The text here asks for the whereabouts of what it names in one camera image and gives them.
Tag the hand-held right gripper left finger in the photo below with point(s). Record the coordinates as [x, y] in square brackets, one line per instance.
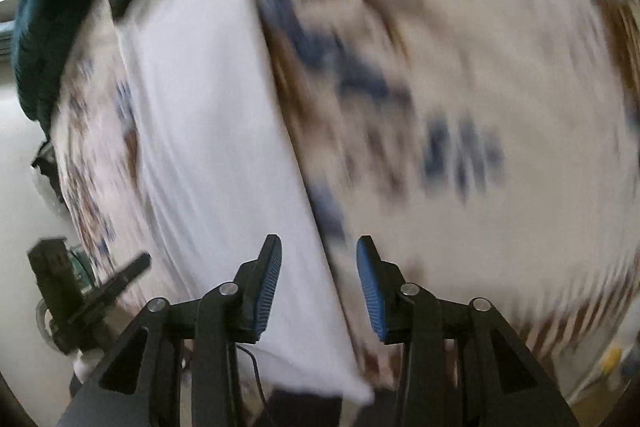
[265, 292]

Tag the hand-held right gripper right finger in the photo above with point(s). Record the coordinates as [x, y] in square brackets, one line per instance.
[372, 294]

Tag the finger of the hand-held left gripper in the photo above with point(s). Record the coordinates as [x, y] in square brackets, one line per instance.
[122, 278]

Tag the white garment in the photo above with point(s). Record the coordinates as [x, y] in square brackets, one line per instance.
[210, 117]

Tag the floral printed blanket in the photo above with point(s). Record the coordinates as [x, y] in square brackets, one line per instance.
[450, 82]

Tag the dark teal cloth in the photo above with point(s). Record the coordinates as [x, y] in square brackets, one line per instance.
[50, 7]

